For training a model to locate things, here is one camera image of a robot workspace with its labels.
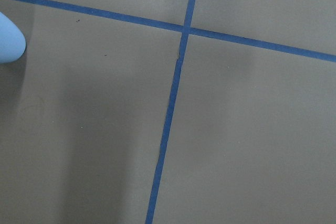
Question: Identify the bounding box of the light blue paper cup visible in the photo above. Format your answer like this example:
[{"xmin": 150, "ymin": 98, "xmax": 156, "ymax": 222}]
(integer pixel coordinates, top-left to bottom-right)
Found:
[{"xmin": 1, "ymin": 13, "xmax": 26, "ymax": 64}]

